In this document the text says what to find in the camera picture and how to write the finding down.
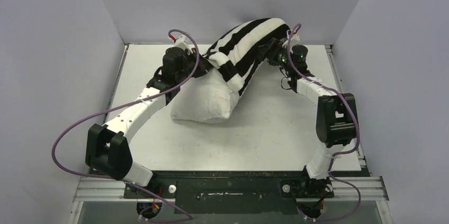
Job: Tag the white pillow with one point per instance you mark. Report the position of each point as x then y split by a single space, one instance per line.
206 99

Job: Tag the black white striped pillowcase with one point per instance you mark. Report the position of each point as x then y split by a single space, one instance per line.
236 54

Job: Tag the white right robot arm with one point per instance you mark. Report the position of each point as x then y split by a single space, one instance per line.
336 112

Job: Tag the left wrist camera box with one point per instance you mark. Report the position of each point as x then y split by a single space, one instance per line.
180 42

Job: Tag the black metal base rail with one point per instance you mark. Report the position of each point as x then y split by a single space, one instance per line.
233 192

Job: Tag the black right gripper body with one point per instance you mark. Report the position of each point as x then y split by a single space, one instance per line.
272 52

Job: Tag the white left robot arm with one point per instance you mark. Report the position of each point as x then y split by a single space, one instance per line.
108 150

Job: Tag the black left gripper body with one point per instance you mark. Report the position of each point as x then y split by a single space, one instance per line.
190 61

